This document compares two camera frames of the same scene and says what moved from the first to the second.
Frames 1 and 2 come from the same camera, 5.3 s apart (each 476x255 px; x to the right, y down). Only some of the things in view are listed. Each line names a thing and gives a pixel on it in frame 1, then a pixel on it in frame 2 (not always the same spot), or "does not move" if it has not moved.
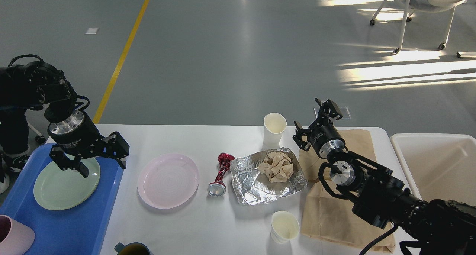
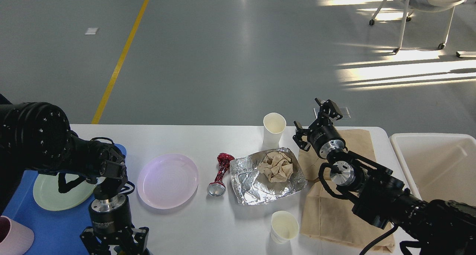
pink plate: x=168 y=181 does not move
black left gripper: x=80 y=131 to x=110 y=218
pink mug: x=15 y=238 does not move
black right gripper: x=325 y=137 does not move
